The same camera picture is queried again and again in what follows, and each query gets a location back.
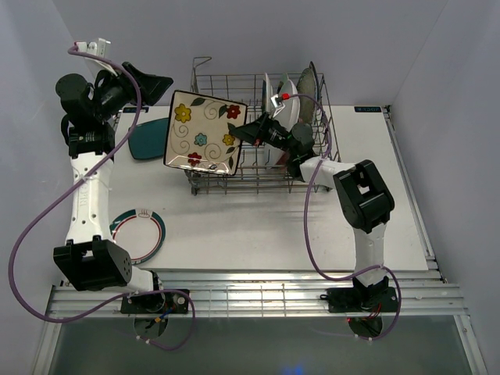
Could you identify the teal square plate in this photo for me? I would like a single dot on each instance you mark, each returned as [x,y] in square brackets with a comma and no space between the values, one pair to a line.
[147,142]

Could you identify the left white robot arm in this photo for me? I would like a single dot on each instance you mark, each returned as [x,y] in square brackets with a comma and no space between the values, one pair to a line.
[90,259]

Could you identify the speckled beige round plate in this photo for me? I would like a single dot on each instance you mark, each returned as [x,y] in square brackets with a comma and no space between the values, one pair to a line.
[307,87]

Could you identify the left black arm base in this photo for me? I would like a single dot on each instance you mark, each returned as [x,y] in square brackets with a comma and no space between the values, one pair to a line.
[171,302]

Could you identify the black square floral plate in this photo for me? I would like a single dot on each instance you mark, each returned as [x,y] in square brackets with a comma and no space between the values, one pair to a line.
[318,95]

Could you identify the mint green flower plate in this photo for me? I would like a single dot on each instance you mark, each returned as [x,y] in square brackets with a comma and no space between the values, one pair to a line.
[283,80]

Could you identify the pink dotted scalloped plate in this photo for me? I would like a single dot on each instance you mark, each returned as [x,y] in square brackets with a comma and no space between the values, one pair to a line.
[283,159]

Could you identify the white oval platter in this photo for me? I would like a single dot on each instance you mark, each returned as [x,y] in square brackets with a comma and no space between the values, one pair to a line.
[287,118]

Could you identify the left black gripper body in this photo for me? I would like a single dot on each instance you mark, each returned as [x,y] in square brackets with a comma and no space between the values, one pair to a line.
[115,94]

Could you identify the round plate red teal rim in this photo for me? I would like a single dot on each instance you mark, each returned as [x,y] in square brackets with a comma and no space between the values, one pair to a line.
[141,232]

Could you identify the logo sticker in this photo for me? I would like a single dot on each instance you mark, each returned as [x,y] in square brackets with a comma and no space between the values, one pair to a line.
[131,109]
[367,109]

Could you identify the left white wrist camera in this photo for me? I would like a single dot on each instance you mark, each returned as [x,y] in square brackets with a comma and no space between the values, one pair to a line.
[98,47]

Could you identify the right logo sticker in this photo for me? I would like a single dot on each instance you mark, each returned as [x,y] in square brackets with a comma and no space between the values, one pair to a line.
[367,109]

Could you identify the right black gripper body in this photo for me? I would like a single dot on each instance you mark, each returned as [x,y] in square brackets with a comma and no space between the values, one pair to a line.
[274,134]

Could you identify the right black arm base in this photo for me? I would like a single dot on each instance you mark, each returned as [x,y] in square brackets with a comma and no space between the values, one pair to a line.
[350,300]

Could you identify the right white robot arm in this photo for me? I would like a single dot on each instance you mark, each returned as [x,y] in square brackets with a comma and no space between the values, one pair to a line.
[365,201]

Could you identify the cream square flower plate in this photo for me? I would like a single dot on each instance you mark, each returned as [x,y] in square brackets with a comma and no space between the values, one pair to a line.
[198,136]

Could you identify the grey wire dish rack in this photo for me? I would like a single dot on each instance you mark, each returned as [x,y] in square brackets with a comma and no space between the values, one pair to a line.
[253,175]

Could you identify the left logo sticker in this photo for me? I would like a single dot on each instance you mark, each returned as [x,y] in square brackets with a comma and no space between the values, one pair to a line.
[131,109]

